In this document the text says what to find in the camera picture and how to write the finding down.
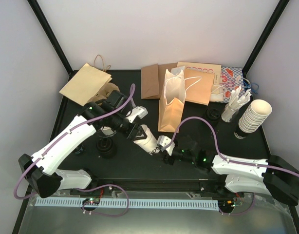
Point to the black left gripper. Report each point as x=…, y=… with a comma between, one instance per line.
x=131, y=134

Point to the black frame post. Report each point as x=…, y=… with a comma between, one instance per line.
x=279, y=9
x=50, y=34

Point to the orange paper bag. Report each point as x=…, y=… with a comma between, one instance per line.
x=172, y=100
x=198, y=86

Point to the stack of black cup lids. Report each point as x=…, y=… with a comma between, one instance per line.
x=212, y=116

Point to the black frame post left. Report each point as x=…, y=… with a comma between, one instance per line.
x=50, y=34

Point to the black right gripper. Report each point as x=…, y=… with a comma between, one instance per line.
x=167, y=160

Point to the beige bag with red circles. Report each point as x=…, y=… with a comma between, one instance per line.
x=203, y=67

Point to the light blue cable duct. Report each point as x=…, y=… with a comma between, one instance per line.
x=211, y=205

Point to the white paper bag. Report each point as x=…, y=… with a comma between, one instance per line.
x=177, y=70

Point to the blue checkered paper bag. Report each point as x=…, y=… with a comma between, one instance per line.
x=232, y=78

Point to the tan paper bag with handles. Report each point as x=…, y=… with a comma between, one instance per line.
x=86, y=83

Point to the single white paper cup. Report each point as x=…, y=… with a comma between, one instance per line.
x=149, y=144

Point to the black frame post right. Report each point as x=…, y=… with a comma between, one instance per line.
x=279, y=9

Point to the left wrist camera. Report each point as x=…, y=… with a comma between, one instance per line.
x=138, y=111

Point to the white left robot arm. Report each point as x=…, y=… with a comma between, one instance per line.
x=41, y=169

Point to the stack of white paper cups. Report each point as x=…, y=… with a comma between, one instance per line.
x=106, y=132

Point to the brown kraft paper bag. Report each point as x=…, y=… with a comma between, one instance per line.
x=152, y=80

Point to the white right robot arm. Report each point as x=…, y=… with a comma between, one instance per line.
x=273, y=176

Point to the stack of pulp cup carriers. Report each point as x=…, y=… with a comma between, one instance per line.
x=104, y=92

